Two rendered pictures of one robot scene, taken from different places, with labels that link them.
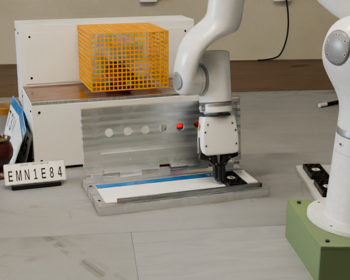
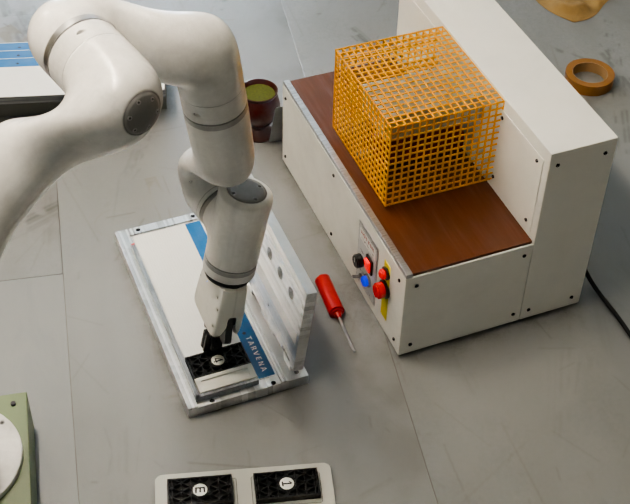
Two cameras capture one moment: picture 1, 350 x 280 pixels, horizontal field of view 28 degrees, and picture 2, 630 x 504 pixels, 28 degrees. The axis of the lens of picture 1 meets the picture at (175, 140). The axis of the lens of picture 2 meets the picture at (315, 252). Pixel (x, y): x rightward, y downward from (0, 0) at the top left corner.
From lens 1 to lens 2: 250 cm
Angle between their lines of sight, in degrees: 75
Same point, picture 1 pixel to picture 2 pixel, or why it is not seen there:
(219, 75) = (213, 224)
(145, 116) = not seen: hidden behind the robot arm
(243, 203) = (158, 386)
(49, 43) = (418, 25)
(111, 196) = (154, 240)
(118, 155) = not seen: hidden behind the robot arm
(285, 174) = (297, 449)
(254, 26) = not seen: outside the picture
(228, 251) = not seen: outside the picture
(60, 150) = (295, 163)
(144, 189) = (182, 270)
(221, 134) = (207, 297)
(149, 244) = (24, 292)
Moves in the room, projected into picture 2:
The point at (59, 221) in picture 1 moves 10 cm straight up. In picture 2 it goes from (101, 209) to (96, 168)
